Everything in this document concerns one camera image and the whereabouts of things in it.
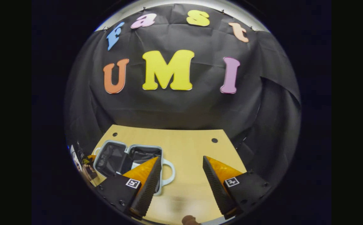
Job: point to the white panel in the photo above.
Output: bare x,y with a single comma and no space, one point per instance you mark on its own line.
74,156

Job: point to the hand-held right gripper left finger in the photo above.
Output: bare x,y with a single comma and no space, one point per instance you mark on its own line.
147,190

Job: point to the black backdrop cloth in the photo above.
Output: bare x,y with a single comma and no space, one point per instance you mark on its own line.
181,109

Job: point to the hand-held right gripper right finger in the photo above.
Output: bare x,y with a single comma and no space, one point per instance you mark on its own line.
216,187

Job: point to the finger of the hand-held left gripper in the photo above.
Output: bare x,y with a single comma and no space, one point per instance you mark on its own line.
90,158

